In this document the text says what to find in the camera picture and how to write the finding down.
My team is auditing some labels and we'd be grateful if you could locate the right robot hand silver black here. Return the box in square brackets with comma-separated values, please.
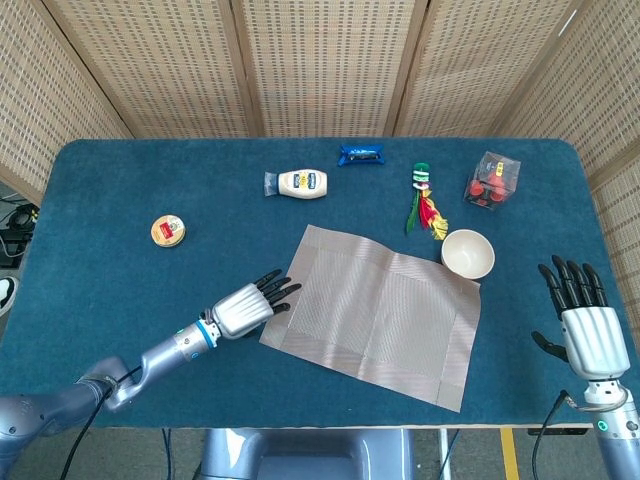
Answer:
[530, 254, 631, 382]

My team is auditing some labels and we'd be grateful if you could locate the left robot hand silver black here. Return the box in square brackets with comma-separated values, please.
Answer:
[209, 268, 303, 341]

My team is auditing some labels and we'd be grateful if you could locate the beige woven placemat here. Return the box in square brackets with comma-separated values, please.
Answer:
[258, 223, 483, 414]

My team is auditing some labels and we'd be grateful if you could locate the white bowl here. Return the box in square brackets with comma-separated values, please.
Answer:
[440, 228, 496, 280]

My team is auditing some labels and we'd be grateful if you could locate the round yellow tin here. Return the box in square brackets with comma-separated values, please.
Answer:
[150, 214, 187, 249]

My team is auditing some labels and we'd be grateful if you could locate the blue felt table cover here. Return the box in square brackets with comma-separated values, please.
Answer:
[0, 137, 640, 430]

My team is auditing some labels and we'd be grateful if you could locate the mayonnaise squeeze bottle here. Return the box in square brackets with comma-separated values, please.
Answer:
[263, 168, 329, 201]

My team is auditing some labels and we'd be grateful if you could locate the blue-grey robot torso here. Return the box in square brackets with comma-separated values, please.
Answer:
[197, 427, 416, 480]

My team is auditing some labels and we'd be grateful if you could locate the clear box with red toys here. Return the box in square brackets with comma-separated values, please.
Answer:
[462, 150, 522, 211]

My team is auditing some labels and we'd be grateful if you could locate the white table leg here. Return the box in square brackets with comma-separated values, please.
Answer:
[437, 428, 452, 480]

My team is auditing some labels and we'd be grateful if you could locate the blue snack packet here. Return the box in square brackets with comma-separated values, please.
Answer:
[337, 143, 387, 168]

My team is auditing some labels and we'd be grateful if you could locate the colourful feather shuttlecock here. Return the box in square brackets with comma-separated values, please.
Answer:
[404, 161, 450, 242]

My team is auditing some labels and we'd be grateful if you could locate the white shoe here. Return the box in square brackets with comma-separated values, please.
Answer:
[0, 276, 20, 317]

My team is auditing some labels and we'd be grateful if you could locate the woven bamboo folding screen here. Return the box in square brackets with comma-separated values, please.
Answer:
[0, 0, 640, 331]

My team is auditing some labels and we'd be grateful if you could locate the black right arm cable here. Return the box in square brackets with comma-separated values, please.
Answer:
[530, 389, 576, 480]

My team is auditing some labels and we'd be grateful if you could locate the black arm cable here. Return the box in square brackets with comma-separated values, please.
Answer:
[530, 389, 576, 480]
[62, 367, 141, 480]

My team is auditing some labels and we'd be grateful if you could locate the blue cable under table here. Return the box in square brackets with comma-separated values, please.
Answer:
[160, 428, 174, 480]

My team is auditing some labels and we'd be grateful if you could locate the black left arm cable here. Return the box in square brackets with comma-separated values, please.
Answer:
[62, 367, 141, 480]

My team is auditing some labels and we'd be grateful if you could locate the black floor equipment with cables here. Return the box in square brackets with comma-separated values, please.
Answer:
[0, 194, 41, 271]

